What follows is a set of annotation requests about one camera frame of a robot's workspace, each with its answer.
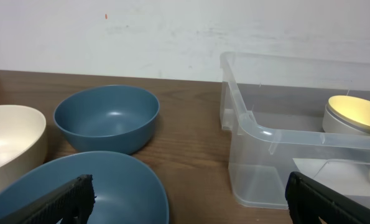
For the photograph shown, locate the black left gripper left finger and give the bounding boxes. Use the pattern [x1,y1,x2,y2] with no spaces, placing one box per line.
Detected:
[0,174,96,224]

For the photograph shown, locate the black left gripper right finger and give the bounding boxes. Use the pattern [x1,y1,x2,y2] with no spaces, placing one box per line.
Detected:
[285,172,370,224]

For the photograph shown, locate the small yellow bowl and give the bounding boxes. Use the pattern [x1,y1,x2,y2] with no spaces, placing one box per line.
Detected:
[327,95,370,133]

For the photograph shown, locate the white label in container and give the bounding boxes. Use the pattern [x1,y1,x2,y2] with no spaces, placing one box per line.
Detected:
[293,158,370,197]

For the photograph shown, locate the small cream bowl in container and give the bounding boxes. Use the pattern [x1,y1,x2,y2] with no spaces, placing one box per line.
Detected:
[322,107,370,136]

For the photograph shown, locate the clear plastic storage container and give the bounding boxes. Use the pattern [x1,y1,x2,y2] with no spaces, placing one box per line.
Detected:
[220,52,370,209]

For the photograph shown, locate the near dark blue bowl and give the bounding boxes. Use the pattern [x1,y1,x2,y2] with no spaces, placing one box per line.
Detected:
[0,151,170,223]

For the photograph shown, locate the dark blue bowl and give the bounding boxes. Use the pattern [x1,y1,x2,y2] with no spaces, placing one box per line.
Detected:
[0,151,170,223]
[53,85,160,154]

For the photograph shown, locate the large cream bowl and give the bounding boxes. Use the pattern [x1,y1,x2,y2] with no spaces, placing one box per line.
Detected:
[0,105,47,192]

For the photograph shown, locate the far dark blue bowl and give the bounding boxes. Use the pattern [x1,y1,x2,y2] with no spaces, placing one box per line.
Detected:
[53,85,160,154]

